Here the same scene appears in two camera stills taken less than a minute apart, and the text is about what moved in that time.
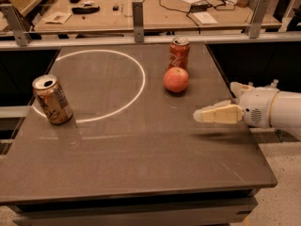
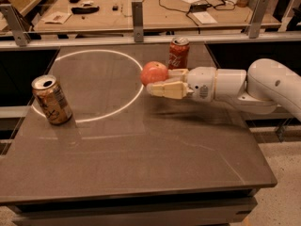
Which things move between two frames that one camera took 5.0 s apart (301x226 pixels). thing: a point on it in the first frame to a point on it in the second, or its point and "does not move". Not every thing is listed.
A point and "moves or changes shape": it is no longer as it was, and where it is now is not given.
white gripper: x=256 y=106 to x=203 y=83
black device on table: x=85 y=10 does not move
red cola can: x=179 y=53 does not move
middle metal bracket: x=137 y=9 does not move
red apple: x=176 y=79 moves or changes shape
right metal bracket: x=258 y=17 does not move
